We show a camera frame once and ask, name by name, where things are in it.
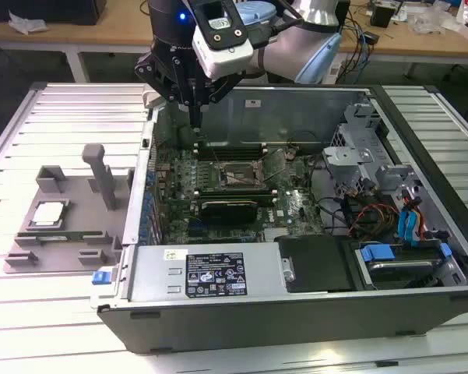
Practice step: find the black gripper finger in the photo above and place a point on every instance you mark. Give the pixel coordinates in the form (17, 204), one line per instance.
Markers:
(155, 80)
(222, 87)

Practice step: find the silver CPU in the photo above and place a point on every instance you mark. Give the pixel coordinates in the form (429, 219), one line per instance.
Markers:
(48, 213)

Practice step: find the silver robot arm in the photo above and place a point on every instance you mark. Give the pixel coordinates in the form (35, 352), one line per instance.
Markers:
(288, 54)

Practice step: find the CPU socket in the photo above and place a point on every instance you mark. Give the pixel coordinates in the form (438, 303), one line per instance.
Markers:
(239, 170)

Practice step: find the grey case latch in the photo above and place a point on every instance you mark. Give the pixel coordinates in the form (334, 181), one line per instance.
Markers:
(151, 99)

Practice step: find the white case sticker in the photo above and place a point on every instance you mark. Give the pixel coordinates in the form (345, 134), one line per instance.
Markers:
(253, 102)

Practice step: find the wooden desk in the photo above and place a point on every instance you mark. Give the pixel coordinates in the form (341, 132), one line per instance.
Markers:
(113, 31)

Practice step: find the RAM slot white clips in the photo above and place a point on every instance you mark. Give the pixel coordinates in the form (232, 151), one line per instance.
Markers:
(229, 144)
(229, 152)

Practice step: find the silver coin battery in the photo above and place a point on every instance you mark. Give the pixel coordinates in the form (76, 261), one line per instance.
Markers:
(291, 154)

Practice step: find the green RAM stick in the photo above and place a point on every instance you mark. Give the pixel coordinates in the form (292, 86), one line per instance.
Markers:
(233, 196)

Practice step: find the graphics card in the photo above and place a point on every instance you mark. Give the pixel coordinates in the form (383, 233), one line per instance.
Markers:
(229, 212)

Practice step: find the black case on desk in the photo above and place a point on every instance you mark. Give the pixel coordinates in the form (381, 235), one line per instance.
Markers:
(43, 9)

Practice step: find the green motherboard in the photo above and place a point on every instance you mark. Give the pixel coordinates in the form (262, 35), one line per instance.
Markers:
(296, 202)

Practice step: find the crumpled white plastic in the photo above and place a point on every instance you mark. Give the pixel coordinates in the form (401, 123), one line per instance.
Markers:
(27, 23)

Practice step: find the metal drive cage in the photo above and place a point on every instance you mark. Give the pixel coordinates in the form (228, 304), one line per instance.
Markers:
(346, 156)

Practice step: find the black computer box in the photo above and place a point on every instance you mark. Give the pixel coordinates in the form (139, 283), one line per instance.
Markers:
(344, 15)

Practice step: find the small black adapter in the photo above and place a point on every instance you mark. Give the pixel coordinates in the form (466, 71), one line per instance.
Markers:
(371, 37)

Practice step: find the silver chipset heat sink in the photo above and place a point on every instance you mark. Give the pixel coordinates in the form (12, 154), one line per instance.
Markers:
(278, 235)

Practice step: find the grey parts rack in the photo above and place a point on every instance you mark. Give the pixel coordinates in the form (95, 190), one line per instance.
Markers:
(78, 218)

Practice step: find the black cube device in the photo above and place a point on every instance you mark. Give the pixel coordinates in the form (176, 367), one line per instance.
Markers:
(381, 15)

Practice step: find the black rating label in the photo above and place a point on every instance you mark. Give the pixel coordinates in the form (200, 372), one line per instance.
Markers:
(214, 272)

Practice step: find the silver power supply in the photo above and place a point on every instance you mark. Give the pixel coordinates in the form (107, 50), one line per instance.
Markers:
(159, 269)

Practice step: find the black plastic shroud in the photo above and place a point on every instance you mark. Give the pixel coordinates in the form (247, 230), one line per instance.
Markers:
(315, 265)

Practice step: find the blue case latch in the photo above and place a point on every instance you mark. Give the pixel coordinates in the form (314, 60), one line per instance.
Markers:
(101, 277)

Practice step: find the clear plastic bags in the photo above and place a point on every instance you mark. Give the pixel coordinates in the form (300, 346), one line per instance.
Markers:
(428, 21)

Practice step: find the dark grey PC case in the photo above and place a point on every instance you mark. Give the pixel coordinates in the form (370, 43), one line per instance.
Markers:
(257, 323)

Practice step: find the hard disk blue carrier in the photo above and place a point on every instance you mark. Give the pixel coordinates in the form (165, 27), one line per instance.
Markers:
(397, 269)

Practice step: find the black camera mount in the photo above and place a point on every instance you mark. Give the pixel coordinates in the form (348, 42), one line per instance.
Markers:
(229, 11)

